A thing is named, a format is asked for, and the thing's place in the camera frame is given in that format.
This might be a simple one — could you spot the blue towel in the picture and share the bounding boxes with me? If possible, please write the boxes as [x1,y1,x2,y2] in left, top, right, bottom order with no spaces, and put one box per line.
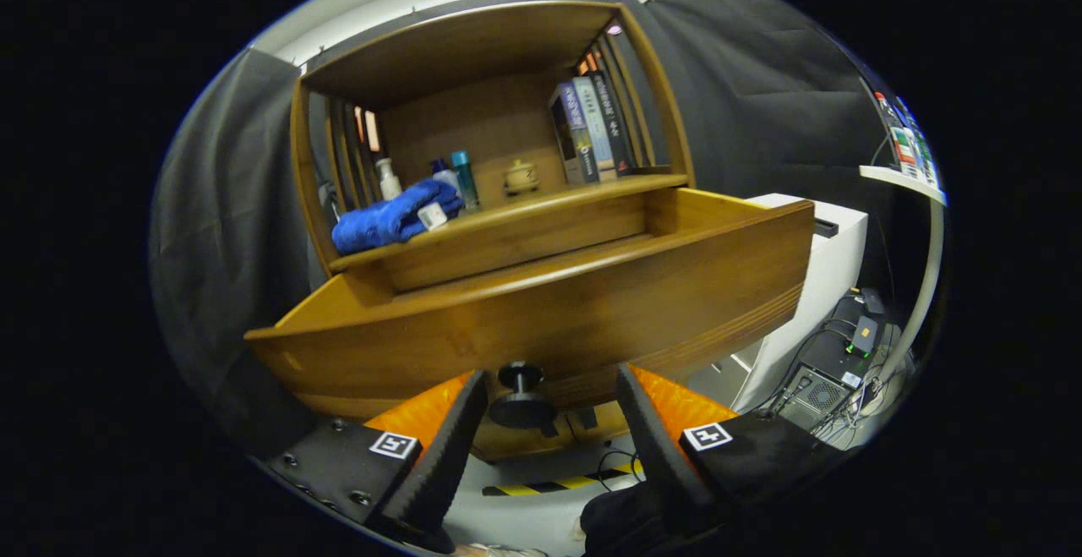
[331,178,466,255]

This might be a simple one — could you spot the grey computer case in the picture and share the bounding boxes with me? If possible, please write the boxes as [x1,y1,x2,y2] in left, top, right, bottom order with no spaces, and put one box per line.
[778,364,855,431]

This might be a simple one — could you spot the black spine book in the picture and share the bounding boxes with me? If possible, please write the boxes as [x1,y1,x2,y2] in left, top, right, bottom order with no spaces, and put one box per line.
[589,69,637,177]

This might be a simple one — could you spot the white pump bottle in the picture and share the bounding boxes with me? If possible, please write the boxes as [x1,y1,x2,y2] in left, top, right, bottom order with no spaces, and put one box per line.
[375,157,403,201]

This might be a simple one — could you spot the pale blue spine book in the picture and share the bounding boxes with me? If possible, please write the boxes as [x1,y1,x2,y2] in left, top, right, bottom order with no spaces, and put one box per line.
[573,75,618,183]

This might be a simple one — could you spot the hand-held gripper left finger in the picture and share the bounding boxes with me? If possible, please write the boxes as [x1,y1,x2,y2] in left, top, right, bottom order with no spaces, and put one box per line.
[264,369,492,554]

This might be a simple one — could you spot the wooden cabinet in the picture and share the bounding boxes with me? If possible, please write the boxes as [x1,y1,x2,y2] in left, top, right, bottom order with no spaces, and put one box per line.
[243,1,817,463]

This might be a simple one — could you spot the beige lidded teacup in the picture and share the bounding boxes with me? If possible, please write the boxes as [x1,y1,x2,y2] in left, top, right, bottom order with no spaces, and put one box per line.
[504,159,540,197]

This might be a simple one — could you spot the teal bottle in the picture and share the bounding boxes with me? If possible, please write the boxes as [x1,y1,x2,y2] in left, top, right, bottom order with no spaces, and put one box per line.
[450,150,481,211]

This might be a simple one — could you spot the black backdrop cloth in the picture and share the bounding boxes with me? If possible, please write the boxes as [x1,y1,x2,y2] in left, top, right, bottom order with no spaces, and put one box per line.
[148,0,931,456]

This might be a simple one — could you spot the wooden cabinet door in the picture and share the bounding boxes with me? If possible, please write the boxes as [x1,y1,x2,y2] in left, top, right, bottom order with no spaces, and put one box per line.
[565,407,631,450]
[469,422,567,462]

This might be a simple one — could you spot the wooden drawer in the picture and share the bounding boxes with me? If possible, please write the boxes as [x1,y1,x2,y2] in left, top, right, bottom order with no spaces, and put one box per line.
[243,188,817,433]

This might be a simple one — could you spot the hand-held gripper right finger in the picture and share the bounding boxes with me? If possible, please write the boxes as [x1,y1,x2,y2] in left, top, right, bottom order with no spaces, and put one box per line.
[614,363,849,538]

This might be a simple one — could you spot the white cabinet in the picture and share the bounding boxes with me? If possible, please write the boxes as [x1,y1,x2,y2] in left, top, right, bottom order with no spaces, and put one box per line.
[710,194,870,414]

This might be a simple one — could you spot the yellow black hazard tape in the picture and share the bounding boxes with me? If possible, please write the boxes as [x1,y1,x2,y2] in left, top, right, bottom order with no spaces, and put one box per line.
[482,462,643,497]

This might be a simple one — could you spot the black cables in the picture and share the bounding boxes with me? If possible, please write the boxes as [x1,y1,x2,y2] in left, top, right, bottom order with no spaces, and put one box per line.
[596,450,645,492]

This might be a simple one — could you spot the tangled computer cables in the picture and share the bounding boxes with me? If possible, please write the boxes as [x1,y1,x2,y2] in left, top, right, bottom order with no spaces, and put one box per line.
[761,287,914,448]

